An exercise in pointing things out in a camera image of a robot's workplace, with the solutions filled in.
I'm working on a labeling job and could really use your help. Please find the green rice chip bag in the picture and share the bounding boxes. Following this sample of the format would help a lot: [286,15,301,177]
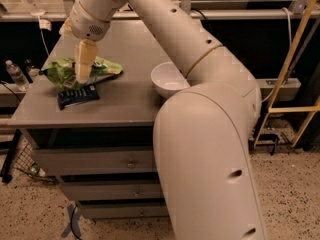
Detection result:
[39,57,123,90]

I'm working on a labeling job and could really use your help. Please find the white bowl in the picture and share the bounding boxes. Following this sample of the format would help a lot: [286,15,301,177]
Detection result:
[151,62,190,99]

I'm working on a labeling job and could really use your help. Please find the grey drawer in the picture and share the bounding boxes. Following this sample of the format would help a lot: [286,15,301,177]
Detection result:
[60,181,163,201]
[80,202,168,220]
[32,146,156,176]

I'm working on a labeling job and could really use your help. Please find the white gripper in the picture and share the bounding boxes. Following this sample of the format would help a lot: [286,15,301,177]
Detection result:
[69,0,110,84]

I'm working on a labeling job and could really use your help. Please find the clear water bottle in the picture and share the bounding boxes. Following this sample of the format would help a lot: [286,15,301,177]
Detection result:
[5,60,29,91]

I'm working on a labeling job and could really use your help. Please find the white cable right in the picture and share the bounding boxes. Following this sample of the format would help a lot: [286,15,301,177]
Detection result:
[261,7,293,104]

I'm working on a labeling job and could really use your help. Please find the grey drawer cabinet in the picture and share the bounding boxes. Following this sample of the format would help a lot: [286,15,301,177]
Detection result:
[9,20,168,211]

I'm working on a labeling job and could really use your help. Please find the top grey drawer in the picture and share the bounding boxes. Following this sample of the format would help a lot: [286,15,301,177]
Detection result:
[32,146,156,176]

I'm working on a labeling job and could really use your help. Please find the middle grey drawer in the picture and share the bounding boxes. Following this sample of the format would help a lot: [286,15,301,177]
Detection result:
[60,181,163,201]

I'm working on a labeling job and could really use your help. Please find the bottom grey drawer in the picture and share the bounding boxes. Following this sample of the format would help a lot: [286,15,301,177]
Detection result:
[80,202,168,220]

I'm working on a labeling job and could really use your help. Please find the black cable on rail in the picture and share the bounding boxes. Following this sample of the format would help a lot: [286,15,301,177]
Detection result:
[190,8,212,28]

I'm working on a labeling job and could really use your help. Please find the wire mesh basket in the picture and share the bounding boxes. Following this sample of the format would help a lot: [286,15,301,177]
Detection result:
[14,144,58,184]

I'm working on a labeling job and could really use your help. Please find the blueberry rxbar blue wrapper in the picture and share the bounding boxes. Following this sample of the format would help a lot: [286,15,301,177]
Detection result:
[57,84,100,110]

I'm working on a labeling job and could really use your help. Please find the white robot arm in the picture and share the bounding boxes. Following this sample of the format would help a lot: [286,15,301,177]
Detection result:
[70,0,268,240]

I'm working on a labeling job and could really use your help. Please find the yellow wooden ladder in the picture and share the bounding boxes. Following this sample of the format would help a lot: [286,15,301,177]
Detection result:
[253,0,320,148]

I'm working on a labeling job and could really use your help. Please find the metal frame rail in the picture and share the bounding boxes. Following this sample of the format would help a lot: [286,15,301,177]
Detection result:
[0,0,320,23]

